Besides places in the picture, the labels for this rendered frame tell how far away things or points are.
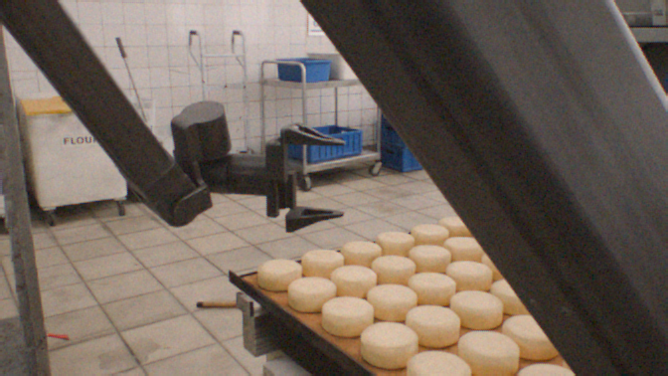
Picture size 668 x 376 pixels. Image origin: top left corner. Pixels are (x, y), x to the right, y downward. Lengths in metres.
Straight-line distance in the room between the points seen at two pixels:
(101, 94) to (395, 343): 0.40
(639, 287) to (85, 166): 3.89
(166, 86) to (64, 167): 1.16
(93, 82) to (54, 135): 3.26
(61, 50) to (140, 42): 4.03
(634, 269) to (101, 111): 0.60
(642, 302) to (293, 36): 5.08
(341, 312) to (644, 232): 0.43
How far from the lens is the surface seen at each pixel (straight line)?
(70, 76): 0.67
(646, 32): 1.12
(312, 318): 0.61
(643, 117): 0.17
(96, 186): 4.05
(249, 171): 0.80
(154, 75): 4.73
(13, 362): 2.24
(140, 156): 0.74
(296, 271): 0.67
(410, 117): 0.16
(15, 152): 1.73
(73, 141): 3.95
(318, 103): 5.38
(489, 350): 0.53
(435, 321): 0.57
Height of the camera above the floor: 1.18
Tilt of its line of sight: 16 degrees down
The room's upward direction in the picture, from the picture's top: straight up
